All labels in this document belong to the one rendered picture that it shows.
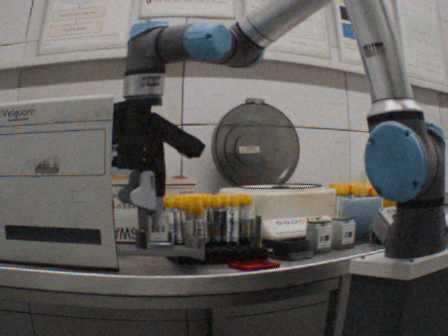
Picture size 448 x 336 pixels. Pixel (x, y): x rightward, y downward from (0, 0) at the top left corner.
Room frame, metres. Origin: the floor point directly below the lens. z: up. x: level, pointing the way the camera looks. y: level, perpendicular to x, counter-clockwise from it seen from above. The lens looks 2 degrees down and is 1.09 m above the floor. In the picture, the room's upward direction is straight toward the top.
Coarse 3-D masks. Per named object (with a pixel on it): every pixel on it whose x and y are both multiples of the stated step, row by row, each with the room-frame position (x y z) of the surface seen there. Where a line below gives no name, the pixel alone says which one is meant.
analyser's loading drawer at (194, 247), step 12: (144, 240) 1.35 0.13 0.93; (192, 240) 1.41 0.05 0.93; (204, 240) 1.38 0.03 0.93; (120, 252) 1.32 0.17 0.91; (132, 252) 1.33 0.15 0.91; (144, 252) 1.33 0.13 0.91; (156, 252) 1.34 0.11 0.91; (168, 252) 1.35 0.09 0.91; (180, 252) 1.36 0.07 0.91; (192, 252) 1.38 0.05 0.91; (204, 252) 1.38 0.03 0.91
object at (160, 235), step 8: (144, 216) 1.36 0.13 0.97; (144, 224) 1.36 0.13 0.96; (152, 224) 1.35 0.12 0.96; (160, 224) 1.36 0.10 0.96; (152, 232) 1.35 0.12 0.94; (160, 232) 1.36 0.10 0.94; (168, 232) 1.37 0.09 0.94; (152, 240) 1.35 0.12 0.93; (160, 240) 1.36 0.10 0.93; (168, 240) 1.37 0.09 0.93
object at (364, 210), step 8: (344, 200) 1.68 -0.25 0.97; (352, 200) 1.65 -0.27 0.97; (360, 200) 1.66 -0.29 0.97; (368, 200) 1.67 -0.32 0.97; (376, 200) 1.68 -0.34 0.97; (344, 208) 1.67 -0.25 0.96; (352, 208) 1.65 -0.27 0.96; (360, 208) 1.66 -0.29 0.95; (368, 208) 1.67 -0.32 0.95; (376, 208) 1.68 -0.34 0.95; (344, 216) 1.67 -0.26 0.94; (352, 216) 1.65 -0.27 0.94; (360, 216) 1.66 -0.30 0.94; (368, 216) 1.67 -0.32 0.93; (360, 224) 1.66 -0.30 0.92; (368, 224) 1.67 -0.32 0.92; (360, 232) 1.66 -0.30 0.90; (368, 232) 1.67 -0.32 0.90; (360, 240) 1.65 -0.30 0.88; (368, 240) 1.65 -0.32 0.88
